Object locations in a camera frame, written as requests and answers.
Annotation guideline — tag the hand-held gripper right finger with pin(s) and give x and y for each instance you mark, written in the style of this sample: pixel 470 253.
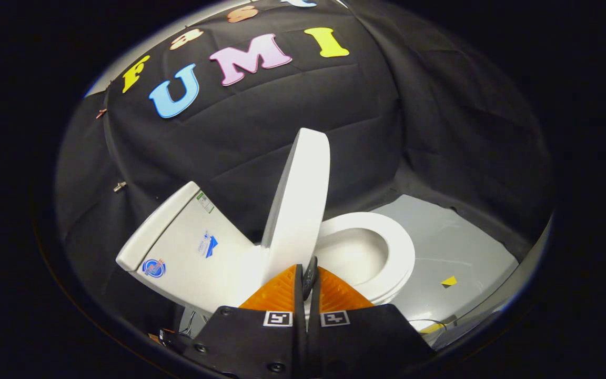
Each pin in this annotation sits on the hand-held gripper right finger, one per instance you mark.
pixel 361 342

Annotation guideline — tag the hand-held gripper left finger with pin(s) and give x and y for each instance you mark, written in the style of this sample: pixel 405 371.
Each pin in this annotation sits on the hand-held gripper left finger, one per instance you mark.
pixel 250 342

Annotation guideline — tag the white toilet seat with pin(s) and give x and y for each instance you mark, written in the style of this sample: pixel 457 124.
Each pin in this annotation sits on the white toilet seat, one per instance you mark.
pixel 400 252

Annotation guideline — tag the white ceramic toilet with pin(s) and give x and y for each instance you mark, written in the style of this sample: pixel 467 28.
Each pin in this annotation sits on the white ceramic toilet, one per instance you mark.
pixel 187 252

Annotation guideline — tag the yellow tape piece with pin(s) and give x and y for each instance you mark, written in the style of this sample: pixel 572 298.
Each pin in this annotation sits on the yellow tape piece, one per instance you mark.
pixel 449 281

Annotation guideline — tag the silver clip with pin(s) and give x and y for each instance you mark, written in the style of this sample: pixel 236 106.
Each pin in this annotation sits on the silver clip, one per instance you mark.
pixel 119 186

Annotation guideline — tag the black backdrop cloth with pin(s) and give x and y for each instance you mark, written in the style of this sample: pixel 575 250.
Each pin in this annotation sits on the black backdrop cloth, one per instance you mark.
pixel 292 121

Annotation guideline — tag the orange clip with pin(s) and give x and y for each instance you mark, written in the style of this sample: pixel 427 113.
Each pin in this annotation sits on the orange clip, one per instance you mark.
pixel 101 112

